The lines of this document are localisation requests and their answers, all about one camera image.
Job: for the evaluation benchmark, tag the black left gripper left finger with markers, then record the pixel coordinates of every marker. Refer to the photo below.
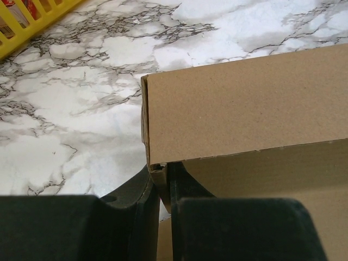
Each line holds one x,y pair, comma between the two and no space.
122,225

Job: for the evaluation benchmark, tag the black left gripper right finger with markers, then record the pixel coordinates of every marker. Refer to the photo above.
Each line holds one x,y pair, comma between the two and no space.
205,227

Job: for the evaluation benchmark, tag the brown cardboard box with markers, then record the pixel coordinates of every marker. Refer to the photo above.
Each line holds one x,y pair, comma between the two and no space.
267,127

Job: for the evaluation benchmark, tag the yellow plastic shopping basket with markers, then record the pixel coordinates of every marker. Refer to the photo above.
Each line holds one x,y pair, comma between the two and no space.
22,20

